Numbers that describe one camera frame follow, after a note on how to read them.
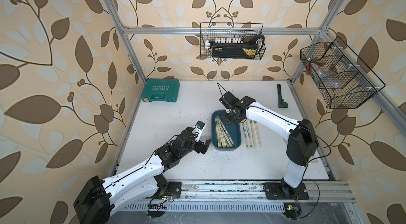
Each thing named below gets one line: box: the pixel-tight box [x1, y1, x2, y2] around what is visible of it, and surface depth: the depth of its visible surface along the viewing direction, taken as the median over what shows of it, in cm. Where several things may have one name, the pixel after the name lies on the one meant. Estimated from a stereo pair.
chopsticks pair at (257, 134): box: [253, 120, 263, 148], surface depth 93 cm
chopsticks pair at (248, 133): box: [242, 121, 254, 148], surface depth 93 cm
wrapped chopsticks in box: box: [214, 117, 236, 148], surface depth 93 cm
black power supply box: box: [211, 42, 258, 59], surface depth 86 cm
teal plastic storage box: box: [211, 109, 242, 151], surface depth 93 cm
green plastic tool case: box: [141, 78, 180, 103], surface depth 111 cm
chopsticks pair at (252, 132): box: [249, 119, 257, 148], surface depth 93 cm
